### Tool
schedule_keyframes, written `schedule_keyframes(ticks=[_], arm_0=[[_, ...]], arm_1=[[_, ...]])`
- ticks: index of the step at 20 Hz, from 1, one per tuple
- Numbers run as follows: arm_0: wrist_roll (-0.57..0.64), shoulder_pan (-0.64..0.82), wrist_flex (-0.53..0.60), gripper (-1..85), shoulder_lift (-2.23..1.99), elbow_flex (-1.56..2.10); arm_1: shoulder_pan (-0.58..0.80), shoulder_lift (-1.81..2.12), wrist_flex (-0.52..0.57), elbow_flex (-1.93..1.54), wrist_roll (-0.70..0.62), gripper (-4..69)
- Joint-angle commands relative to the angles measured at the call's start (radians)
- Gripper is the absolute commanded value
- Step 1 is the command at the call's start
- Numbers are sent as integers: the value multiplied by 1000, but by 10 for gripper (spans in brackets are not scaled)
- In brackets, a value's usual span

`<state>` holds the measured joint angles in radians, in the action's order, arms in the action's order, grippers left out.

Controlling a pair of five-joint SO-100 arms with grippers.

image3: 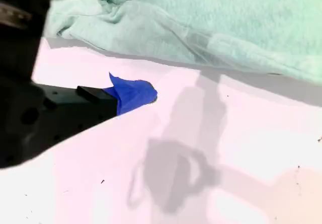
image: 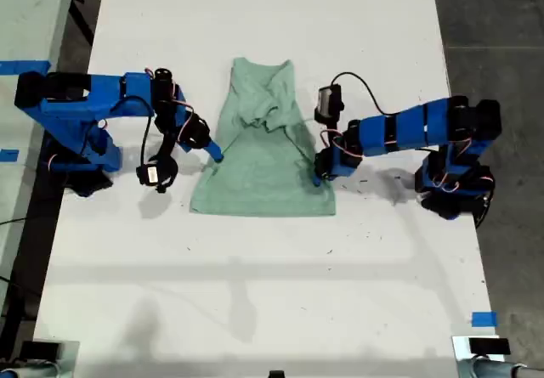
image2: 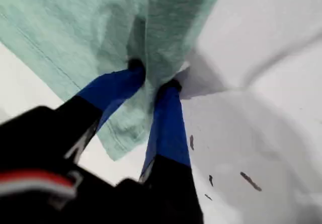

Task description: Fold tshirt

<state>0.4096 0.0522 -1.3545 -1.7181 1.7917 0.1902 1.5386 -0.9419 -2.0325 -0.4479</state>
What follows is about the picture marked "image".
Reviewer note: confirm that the square blue tape piece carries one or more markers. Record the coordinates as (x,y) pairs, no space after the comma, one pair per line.
(484,319)

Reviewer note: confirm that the black box on dull plate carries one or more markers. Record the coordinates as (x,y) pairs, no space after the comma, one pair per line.
(40,351)

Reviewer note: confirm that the small black block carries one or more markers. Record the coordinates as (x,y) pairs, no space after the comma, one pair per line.
(276,374)

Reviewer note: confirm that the pale green T-shirt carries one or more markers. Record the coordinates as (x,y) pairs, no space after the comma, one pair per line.
(259,182)

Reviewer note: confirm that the long blue tape strip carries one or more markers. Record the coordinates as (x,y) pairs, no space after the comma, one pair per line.
(23,67)

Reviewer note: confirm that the black labelled camera box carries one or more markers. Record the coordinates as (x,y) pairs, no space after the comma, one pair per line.
(149,175)

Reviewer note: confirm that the white side table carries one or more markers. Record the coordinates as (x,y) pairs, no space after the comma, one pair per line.
(25,21)

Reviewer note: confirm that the black table leg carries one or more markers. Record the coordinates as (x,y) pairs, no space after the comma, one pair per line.
(83,17)

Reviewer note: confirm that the short blue tape strip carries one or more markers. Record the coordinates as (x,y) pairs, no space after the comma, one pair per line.
(9,156)

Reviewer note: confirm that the bright metal plate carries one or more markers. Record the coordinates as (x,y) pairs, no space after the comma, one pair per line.
(460,346)

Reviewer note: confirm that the grey black camera box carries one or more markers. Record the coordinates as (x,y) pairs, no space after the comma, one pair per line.
(328,99)

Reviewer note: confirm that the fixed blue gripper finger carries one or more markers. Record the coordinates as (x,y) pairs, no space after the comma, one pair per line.
(217,150)
(313,179)

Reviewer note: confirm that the black box on bright plate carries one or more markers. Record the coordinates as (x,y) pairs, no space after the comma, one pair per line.
(489,346)

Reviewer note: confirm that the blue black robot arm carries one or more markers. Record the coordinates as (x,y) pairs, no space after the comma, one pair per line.
(68,110)
(404,127)

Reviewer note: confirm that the grey metal tube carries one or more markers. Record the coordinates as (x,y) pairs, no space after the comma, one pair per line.
(501,369)
(30,371)

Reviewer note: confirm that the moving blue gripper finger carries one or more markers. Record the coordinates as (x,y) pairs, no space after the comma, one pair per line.
(320,178)
(211,154)

